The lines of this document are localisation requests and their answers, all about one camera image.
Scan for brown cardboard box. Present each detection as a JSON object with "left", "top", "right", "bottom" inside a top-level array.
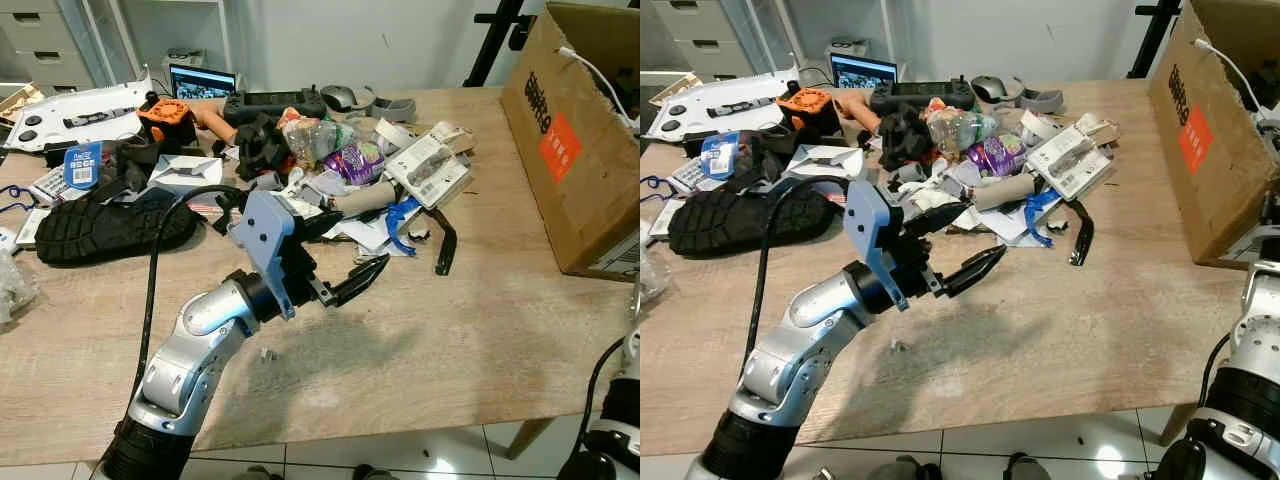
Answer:
[
  {"left": 500, "top": 0, "right": 641, "bottom": 281},
  {"left": 1148, "top": 0, "right": 1280, "bottom": 269}
]

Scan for black metal stand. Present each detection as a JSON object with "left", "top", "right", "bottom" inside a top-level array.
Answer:
[
  {"left": 461, "top": 0, "right": 547, "bottom": 89},
  {"left": 1127, "top": 0, "right": 1187, "bottom": 80}
]

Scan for black bent strap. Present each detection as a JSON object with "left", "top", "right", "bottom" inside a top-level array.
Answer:
[
  {"left": 424, "top": 205, "right": 460, "bottom": 277},
  {"left": 1067, "top": 199, "right": 1097, "bottom": 267}
]

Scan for white printed packaging box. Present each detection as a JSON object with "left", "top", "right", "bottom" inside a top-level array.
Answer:
[
  {"left": 1027, "top": 120, "right": 1115, "bottom": 202},
  {"left": 384, "top": 128, "right": 473, "bottom": 210}
]

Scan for black remote controller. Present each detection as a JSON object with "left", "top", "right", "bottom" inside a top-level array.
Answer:
[
  {"left": 221, "top": 89, "right": 329, "bottom": 127},
  {"left": 869, "top": 80, "right": 977, "bottom": 114}
]

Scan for white keypad device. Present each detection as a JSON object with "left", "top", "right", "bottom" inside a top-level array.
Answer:
[
  {"left": 667, "top": 157, "right": 707, "bottom": 194},
  {"left": 29, "top": 165, "right": 72, "bottom": 207}
]

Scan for grey curved band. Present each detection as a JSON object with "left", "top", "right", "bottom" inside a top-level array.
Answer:
[
  {"left": 1019, "top": 88, "right": 1067, "bottom": 115},
  {"left": 369, "top": 95, "right": 419, "bottom": 124}
]

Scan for blue product tag card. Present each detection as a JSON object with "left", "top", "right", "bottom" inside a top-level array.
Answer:
[
  {"left": 63, "top": 142, "right": 104, "bottom": 192},
  {"left": 699, "top": 132, "right": 742, "bottom": 182}
]

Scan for crushed clear plastic bottle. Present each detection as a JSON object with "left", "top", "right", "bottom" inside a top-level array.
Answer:
[
  {"left": 924, "top": 100, "right": 1002, "bottom": 157},
  {"left": 279, "top": 109, "right": 357, "bottom": 168}
]

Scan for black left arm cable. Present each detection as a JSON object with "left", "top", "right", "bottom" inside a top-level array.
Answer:
[
  {"left": 133, "top": 184, "right": 247, "bottom": 401},
  {"left": 742, "top": 177, "right": 851, "bottom": 381}
]

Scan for purple snack wrapper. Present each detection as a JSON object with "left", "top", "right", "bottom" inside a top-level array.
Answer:
[
  {"left": 324, "top": 140, "right": 387, "bottom": 187},
  {"left": 967, "top": 132, "right": 1030, "bottom": 180}
]

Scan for grey filing cabinet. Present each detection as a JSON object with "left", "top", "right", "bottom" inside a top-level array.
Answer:
[
  {"left": 640, "top": 0, "right": 747, "bottom": 77},
  {"left": 0, "top": 0, "right": 103, "bottom": 97}
]

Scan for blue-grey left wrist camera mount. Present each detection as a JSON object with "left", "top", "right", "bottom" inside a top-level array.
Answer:
[
  {"left": 843, "top": 183, "right": 913, "bottom": 311},
  {"left": 228, "top": 190, "right": 301, "bottom": 321}
]

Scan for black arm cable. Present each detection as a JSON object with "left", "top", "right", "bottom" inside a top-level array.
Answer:
[
  {"left": 133, "top": 184, "right": 247, "bottom": 401},
  {"left": 1195, "top": 333, "right": 1233, "bottom": 413},
  {"left": 572, "top": 338, "right": 627, "bottom": 456},
  {"left": 742, "top": 177, "right": 851, "bottom": 381}
]

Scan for small laptop screen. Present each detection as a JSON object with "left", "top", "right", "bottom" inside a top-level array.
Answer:
[
  {"left": 168, "top": 64, "right": 239, "bottom": 102},
  {"left": 830, "top": 54, "right": 899, "bottom": 92}
]

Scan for white charging cable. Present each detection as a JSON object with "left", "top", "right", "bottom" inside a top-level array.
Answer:
[
  {"left": 557, "top": 45, "right": 637, "bottom": 129},
  {"left": 1194, "top": 38, "right": 1267, "bottom": 113}
]

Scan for blue plastic strip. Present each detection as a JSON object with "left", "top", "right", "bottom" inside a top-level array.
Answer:
[
  {"left": 384, "top": 195, "right": 424, "bottom": 257},
  {"left": 1021, "top": 187, "right": 1064, "bottom": 249}
]

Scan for clear plastic bag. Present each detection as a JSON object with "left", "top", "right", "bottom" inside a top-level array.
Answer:
[
  {"left": 640, "top": 254, "right": 670, "bottom": 307},
  {"left": 0, "top": 245, "right": 40, "bottom": 327}
]

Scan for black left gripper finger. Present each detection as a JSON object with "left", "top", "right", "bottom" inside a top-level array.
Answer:
[
  {"left": 333, "top": 254, "right": 391, "bottom": 306},
  {"left": 295, "top": 208, "right": 346, "bottom": 241},
  {"left": 942, "top": 245, "right": 1008, "bottom": 298},
  {"left": 905, "top": 203, "right": 969, "bottom": 237}
]

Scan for black rubber shoe sole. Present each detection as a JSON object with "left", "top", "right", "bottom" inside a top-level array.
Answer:
[
  {"left": 35, "top": 190, "right": 201, "bottom": 267},
  {"left": 668, "top": 185, "right": 843, "bottom": 259}
]

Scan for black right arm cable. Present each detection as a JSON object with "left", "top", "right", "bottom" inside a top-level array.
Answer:
[
  {"left": 572, "top": 338, "right": 627, "bottom": 456},
  {"left": 1195, "top": 333, "right": 1233, "bottom": 413}
]

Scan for white folded paper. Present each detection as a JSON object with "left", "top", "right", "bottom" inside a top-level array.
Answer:
[
  {"left": 147, "top": 153, "right": 224, "bottom": 197},
  {"left": 785, "top": 145, "right": 867, "bottom": 182}
]

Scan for black crumpled plastic part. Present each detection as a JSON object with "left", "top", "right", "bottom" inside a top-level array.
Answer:
[
  {"left": 234, "top": 112, "right": 292, "bottom": 182},
  {"left": 877, "top": 103, "right": 937, "bottom": 172}
]

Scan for grey computer mouse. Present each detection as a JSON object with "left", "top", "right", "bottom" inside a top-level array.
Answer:
[
  {"left": 971, "top": 75, "right": 1024, "bottom": 102},
  {"left": 320, "top": 85, "right": 374, "bottom": 112}
]

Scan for white plastic shell panel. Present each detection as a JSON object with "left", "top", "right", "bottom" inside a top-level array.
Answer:
[
  {"left": 645, "top": 67, "right": 801, "bottom": 142},
  {"left": 4, "top": 75, "right": 157, "bottom": 154}
]

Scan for wooden table leg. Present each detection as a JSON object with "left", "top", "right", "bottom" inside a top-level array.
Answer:
[
  {"left": 1159, "top": 404, "right": 1202, "bottom": 447},
  {"left": 504, "top": 417, "right": 557, "bottom": 462}
]

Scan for brown cardboard tube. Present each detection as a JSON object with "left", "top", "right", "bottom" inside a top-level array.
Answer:
[
  {"left": 971, "top": 172, "right": 1042, "bottom": 212},
  {"left": 330, "top": 180, "right": 402, "bottom": 217}
]

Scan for orange fan housing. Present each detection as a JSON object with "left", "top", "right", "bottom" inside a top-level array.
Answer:
[
  {"left": 138, "top": 94, "right": 197, "bottom": 147},
  {"left": 777, "top": 86, "right": 837, "bottom": 134}
]

